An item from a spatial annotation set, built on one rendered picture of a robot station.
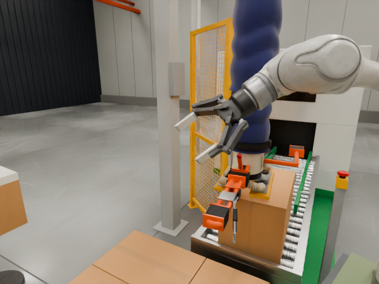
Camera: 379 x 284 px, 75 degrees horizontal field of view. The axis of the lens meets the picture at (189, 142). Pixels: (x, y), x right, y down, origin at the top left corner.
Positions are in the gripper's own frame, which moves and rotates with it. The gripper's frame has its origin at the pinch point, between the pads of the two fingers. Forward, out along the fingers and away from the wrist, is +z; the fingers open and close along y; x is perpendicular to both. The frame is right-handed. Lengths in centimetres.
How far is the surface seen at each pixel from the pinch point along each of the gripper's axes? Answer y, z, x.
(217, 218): -13.3, 8.2, -25.3
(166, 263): 7, 62, -95
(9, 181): 94, 121, -40
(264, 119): 25, -33, -53
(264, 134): 21, -29, -58
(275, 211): -3, -11, -96
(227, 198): -4.9, 2.9, -36.8
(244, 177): 5, -8, -51
